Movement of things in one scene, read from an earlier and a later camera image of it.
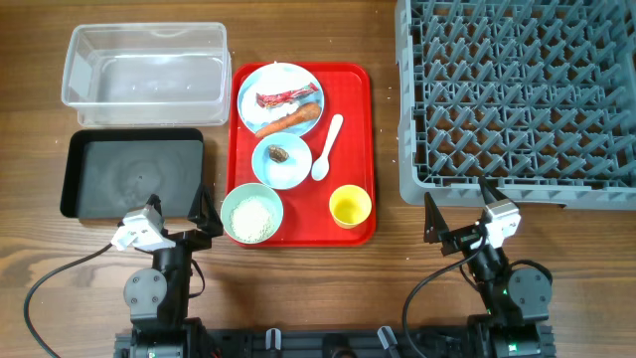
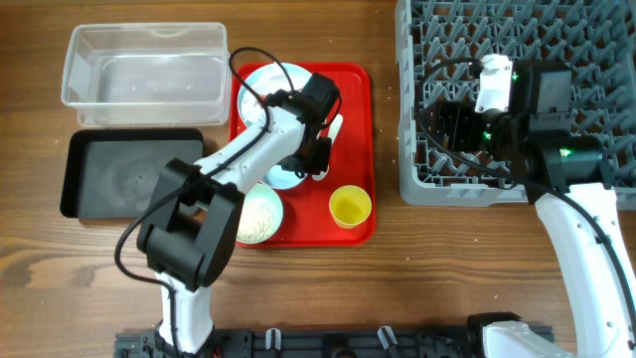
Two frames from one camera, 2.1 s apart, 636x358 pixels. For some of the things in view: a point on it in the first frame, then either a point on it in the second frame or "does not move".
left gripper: [209, 225] → [319, 161]
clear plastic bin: [148, 75] does not move
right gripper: [436, 230] → [461, 113]
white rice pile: [251, 221] does not move
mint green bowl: [250, 213] does not move
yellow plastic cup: [350, 206] does not move
